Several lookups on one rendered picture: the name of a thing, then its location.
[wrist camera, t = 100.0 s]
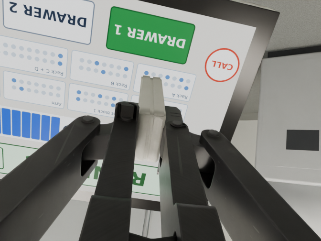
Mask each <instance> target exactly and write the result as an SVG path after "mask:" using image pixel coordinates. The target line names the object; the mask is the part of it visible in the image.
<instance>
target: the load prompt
mask: <svg viewBox="0 0 321 241"><path fill-rule="evenodd" d="M38 149H39V148H34V147H28V146H22V145H15V144H9V143H3V142H0V174H6V175H7V174H8V173H9V172H10V171H12V170H13V169H14V168H15V167H17V166H18V165H19V164H20V163H22V162H23V161H24V160H25V159H26V158H28V157H29V156H30V155H31V154H33V153H34V152H35V151H37V150H38ZM102 162H103V160H98V164H97V166H96V167H95V169H94V170H93V171H92V173H91V174H90V175H89V177H88V178H87V179H86V181H85V182H84V183H83V184H82V185H83V186H92V187H96V185H97V181H98V177H99V174H100V170H101V166H102ZM157 170H158V167H156V166H150V165H143V164H135V163H134V173H133V184H132V193H139V194H145V195H152V196H159V197H160V183H159V174H158V175H157Z"/></svg>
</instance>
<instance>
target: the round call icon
mask: <svg viewBox="0 0 321 241"><path fill-rule="evenodd" d="M245 53H246V51H244V50H239V49H234V48H230V47H226V46H221V45H217V44H211V43H210V44H209V47H208V50H207V54H206V57H205V61H204V64H203V68H202V71H201V75H200V78H199V79H200V80H204V81H209V82H214V83H219V84H224V85H229V86H234V85H235V81H236V78H237V76H238V73H239V70H240V67H241V64H242V62H243V59H244V56H245Z"/></svg>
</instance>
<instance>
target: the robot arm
mask: <svg viewBox="0 0 321 241"><path fill-rule="evenodd" d="M100 123H101V121H100V119H98V118H96V117H93V116H90V115H84V116H81V117H78V118H76V119H75V120H74V121H72V122H71V123H70V124H68V125H67V126H66V127H65V128H64V129H62V130H61V131H60V132H59V133H57V134H56V135H55V136H54V137H53V138H51V139H50V140H49V141H48V142H46V143H45V144H44V145H43V146H41V147H40V148H39V149H38V150H37V151H35V152H34V153H33V154H31V155H30V156H29V157H28V158H26V159H25V160H24V161H23V162H22V163H20V164H19V165H18V166H17V167H15V168H14V169H13V170H12V171H10V172H9V173H8V174H7V175H5V176H4V177H3V178H2V179H1V180H0V241H39V240H40V239H41V238H42V236H43V235H44V234H45V233H46V232H47V230H48V229H49V227H50V226H51V225H52V224H53V222H54V221H55V220H56V218H57V217H58V216H59V214H60V213H61V212H62V210H63V209H64V208H65V206H66V205H67V204H68V203H69V201H70V200H71V199H72V197H73V196H74V195H75V193H76V192H77V191H78V189H79V188H80V187H81V185H82V184H83V183H84V182H85V181H86V179H87V178H88V177H89V175H90V174H91V173H92V171H93V170H94V169H95V167H96V166H97V164H98V160H103V162H102V166H101V170H100V174H99V177H98V181H97V185H96V189H95V193H94V195H92V196H91V198H90V201H89V204H88V208H87V212H86V216H85V220H84V223H83V226H82V230H81V233H80V237H79V241H226V240H225V236H224V232H223V229H222V225H221V223H222V224H223V226H224V228H225V229H226V231H227V233H228V234H229V236H230V238H231V239H232V241H321V238H320V237H319V236H318V235H317V234H316V233H315V232H314V231H313V229H312V228H311V227H310V226H309V225H308V224H307V223H306V222H305V221H304V220H303V219H302V218H301V217H300V216H299V215H298V213H297V212H296V211H295V210H294V209H293V208H292V207H291V206H290V205H289V204H288V203H287V202H286V201H285V200H284V199H283V197H282V196H281V195H280V194H279V193H278V192H277V191H276V190H275V189H274V188H273V187H272V186H271V185H270V184H269V183H268V181H267V180H266V179H265V178H264V177H263V176H262V175H261V174H260V173H259V172H258V171H257V170H256V169H255V168H254V167H253V165H252V164H251V163H250V162H249V161H248V160H247V159H246V158H245V157H244V156H243V155H242V154H241V153H240V152H239V151H238V150H237V149H236V148H235V147H234V146H233V145H232V144H231V142H230V141H229V140H228V139H227V138H226V137H225V136H224V135H223V134H222V133H220V132H218V131H216V130H203V131H202V132H201V135H198V134H194V133H191V132H189V128H188V126H187V124H185V123H183V119H182V115H181V111H180V110H179V109H178V108H177V107H172V106H165V104H164V96H163V88H162V80H161V78H160V77H153V78H150V76H142V77H141V83H140V90H139V101H138V103H136V102H129V101H121V102H118V103H116V105H115V116H114V121H113V122H112V123H108V124H100ZM144 159H146V160H147V161H148V162H156V161H158V160H159V164H158V170H157V175H158V174H159V183H160V217H161V238H155V239H151V238H147V237H143V236H140V235H137V234H134V233H130V232H129V228H130V216H131V204H132V198H131V196H132V184H133V173H134V161H135V160H139V161H143V160H144ZM207 200H208V201H209V203H210V204H211V206H209V205H208V201H207ZM220 221H221V222H220Z"/></svg>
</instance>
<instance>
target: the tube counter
mask: <svg viewBox="0 0 321 241"><path fill-rule="evenodd" d="M74 120H75V118H70V117H65V116H59V115H53V114H48V113H42V112H36V111H31V110H23V109H18V108H12V107H6V106H1V105H0V136H5V137H11V138H17V139H23V140H29V141H35V142H43V143H46V142H48V141H49V140H50V139H51V138H53V137H54V136H55V135H56V134H57V133H59V132H60V131H61V130H62V129H64V128H65V127H66V126H67V125H68V124H70V123H71V122H72V121H74Z"/></svg>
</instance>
